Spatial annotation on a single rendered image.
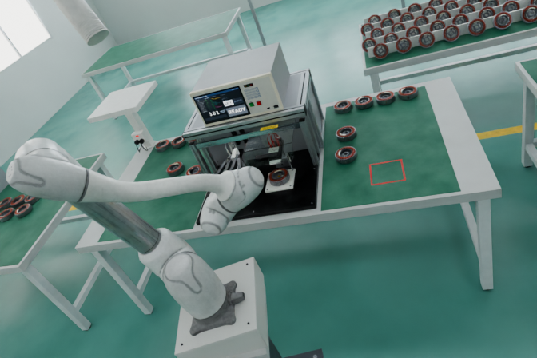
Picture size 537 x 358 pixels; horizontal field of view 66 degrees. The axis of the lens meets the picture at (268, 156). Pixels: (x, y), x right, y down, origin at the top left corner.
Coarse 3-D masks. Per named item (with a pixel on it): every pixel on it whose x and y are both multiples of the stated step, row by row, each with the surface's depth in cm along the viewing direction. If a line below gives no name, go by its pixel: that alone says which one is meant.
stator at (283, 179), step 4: (280, 168) 217; (272, 172) 216; (276, 172) 216; (280, 172) 216; (284, 172) 214; (268, 176) 216; (272, 176) 215; (276, 176) 214; (280, 176) 213; (284, 176) 210; (288, 176) 212; (268, 180) 214; (272, 180) 211; (276, 180) 210; (280, 180) 209; (284, 180) 210; (272, 184) 212; (276, 184) 211; (280, 184) 211
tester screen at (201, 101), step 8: (208, 96) 205; (216, 96) 205; (224, 96) 204; (232, 96) 203; (240, 96) 203; (200, 104) 209; (208, 104) 208; (216, 104) 207; (240, 104) 206; (208, 112) 211; (224, 112) 210; (248, 112) 208; (216, 120) 214
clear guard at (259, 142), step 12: (288, 120) 204; (252, 132) 207; (264, 132) 203; (276, 132) 199; (288, 132) 195; (252, 144) 198; (264, 144) 194; (276, 144) 190; (288, 144) 188; (252, 156) 193; (288, 156) 187
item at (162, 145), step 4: (180, 136) 293; (164, 140) 296; (168, 140) 294; (176, 140) 292; (180, 140) 290; (184, 140) 287; (192, 140) 282; (196, 140) 281; (160, 144) 296; (164, 144) 294; (168, 144) 290; (172, 144) 287; (176, 144) 285; (180, 144) 286; (184, 144) 287; (156, 148) 291; (160, 148) 289; (164, 148) 289; (168, 148) 291; (176, 148) 287
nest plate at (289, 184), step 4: (288, 172) 218; (292, 172) 217; (292, 176) 214; (288, 180) 213; (292, 180) 212; (268, 184) 216; (284, 184) 211; (288, 184) 210; (292, 184) 209; (268, 188) 213; (272, 188) 212; (276, 188) 211; (280, 188) 210; (284, 188) 209; (288, 188) 208; (292, 188) 208; (268, 192) 212
